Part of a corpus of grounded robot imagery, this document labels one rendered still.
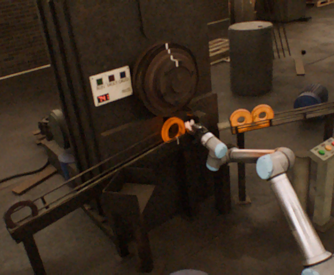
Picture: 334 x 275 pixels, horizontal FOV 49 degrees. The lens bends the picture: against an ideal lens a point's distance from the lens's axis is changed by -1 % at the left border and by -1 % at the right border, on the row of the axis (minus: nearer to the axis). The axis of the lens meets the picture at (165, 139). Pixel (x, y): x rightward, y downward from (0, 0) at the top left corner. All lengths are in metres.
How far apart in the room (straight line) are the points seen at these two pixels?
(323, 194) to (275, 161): 0.79
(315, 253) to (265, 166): 0.48
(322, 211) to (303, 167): 0.34
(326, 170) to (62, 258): 1.90
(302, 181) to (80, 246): 1.65
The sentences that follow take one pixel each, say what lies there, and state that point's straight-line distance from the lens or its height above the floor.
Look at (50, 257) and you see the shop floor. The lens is 2.90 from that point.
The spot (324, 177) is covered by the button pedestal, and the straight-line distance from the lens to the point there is 2.66.
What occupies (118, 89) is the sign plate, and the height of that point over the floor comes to 1.12.
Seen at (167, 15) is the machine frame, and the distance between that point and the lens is 2.51.
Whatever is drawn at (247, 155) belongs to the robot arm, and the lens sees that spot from 2.37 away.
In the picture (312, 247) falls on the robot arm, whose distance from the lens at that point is 2.01.
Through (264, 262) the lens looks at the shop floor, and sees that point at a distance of 2.59.
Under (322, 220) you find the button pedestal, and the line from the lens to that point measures 2.86.
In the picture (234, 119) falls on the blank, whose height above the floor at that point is 0.72.
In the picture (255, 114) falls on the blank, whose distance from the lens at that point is 2.74.
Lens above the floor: 1.83
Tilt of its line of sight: 26 degrees down
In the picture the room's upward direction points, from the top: 7 degrees counter-clockwise
